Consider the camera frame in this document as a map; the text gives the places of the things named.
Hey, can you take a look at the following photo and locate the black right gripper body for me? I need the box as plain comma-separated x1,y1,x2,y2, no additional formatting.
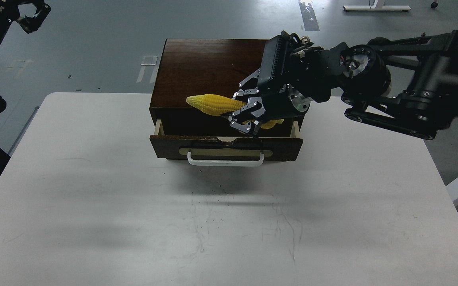
259,75,333,122

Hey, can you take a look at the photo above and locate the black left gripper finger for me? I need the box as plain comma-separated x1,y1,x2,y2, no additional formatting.
17,0,51,34

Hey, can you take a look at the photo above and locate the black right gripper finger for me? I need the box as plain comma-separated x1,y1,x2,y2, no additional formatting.
233,69,260,100

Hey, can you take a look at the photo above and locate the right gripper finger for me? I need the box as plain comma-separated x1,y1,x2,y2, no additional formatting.
228,100,265,137

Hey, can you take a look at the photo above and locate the yellow corn cob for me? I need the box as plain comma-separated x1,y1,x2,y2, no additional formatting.
186,94,285,130

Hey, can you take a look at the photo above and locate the wooden drawer with white handle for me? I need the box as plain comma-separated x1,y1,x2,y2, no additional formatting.
149,120,303,162

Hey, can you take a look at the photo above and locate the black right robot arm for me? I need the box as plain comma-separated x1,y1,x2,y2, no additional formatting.
225,30,458,141

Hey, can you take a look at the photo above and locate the dark wooden drawer cabinet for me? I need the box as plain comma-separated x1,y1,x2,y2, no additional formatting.
149,39,307,137

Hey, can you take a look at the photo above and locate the white desk leg base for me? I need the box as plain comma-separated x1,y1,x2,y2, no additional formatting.
342,0,411,12

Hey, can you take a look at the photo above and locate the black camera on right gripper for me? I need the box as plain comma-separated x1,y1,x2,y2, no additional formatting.
257,31,294,95

